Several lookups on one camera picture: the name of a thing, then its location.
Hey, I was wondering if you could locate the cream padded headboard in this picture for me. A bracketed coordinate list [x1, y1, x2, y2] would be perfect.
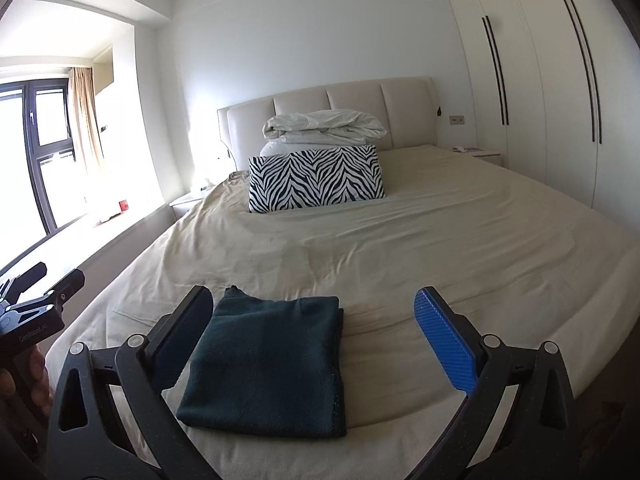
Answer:
[216, 76, 441, 181]

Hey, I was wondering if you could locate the white wardrobe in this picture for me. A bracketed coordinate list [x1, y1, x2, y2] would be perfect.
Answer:
[432, 0, 640, 241]

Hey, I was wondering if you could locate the beige curtain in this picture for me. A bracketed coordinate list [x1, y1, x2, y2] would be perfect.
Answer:
[67, 66, 106, 182]

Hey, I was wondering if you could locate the bed with beige sheet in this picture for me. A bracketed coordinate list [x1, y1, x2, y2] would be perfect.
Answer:
[47, 142, 640, 480]

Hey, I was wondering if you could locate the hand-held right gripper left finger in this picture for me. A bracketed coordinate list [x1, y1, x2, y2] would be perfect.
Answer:
[45, 285, 221, 480]

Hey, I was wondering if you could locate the dark green towel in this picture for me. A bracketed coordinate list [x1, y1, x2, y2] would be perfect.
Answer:
[176, 286, 347, 438]

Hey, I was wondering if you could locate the white crumpled duvet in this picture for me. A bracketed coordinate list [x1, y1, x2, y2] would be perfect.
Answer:
[263, 109, 389, 147]

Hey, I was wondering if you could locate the white window ledge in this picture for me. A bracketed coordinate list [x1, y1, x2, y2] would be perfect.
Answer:
[0, 202, 173, 321]

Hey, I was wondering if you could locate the zebra print pillow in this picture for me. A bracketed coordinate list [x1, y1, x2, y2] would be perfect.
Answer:
[248, 144, 387, 214]

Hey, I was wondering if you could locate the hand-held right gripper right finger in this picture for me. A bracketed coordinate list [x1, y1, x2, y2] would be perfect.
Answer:
[413, 286, 581, 480]

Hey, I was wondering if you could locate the white pillow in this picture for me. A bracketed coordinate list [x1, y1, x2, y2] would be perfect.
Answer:
[259, 140, 312, 157]

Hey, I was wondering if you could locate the white nightstand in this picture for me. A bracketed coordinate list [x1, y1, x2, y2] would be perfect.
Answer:
[451, 146, 509, 169]
[169, 192, 204, 221]

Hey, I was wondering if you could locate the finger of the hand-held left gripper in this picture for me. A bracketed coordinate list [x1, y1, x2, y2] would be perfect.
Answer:
[0, 261, 49, 298]
[10, 268, 86, 314]

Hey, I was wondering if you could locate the person's left hand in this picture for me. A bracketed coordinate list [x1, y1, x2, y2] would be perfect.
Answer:
[0, 346, 54, 419]

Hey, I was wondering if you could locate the dark framed window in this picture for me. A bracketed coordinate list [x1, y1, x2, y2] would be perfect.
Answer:
[0, 77, 77, 237]

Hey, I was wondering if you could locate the black wardrobe handle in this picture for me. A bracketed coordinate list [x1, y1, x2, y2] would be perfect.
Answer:
[486, 16, 509, 126]
[563, 0, 604, 144]
[481, 16, 504, 126]

